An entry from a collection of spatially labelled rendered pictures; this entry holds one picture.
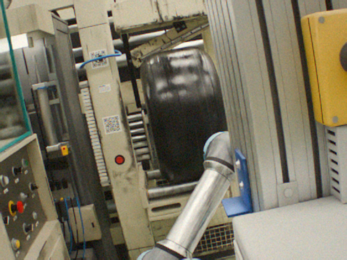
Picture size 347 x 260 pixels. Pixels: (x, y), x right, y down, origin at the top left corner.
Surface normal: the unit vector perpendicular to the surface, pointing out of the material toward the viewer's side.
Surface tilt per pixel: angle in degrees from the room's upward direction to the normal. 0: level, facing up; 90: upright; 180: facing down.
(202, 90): 66
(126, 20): 90
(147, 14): 90
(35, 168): 90
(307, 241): 0
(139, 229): 90
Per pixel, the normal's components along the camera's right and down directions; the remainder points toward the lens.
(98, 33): 0.07, 0.16
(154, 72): -0.34, -0.51
